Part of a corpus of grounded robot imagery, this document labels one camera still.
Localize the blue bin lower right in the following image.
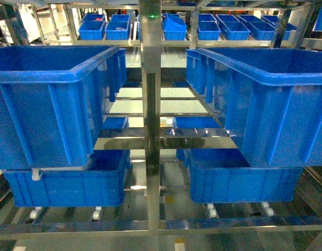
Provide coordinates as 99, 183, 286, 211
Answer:
176, 149, 304, 203

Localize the blue bin lower left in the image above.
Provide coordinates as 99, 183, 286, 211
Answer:
3, 150, 130, 207

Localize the small blue bin far centre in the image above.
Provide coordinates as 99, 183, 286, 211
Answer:
163, 13, 187, 41

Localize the small blue bin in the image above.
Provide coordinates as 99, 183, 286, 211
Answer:
163, 13, 187, 41
215, 14, 250, 41
78, 13, 106, 40

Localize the large blue bin upper left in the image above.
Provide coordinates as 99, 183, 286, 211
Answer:
0, 45, 126, 170

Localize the large blue bin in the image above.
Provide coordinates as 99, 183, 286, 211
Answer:
0, 45, 126, 170
186, 48, 322, 167

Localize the large blue bin upper right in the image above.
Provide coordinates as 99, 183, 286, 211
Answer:
186, 48, 322, 167

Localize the stainless steel rack upright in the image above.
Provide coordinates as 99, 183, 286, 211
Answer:
139, 1, 162, 250

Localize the small blue bin far left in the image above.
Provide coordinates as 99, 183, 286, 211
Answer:
78, 13, 106, 40

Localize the small blue bin far right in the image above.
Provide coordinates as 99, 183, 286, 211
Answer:
215, 14, 250, 41

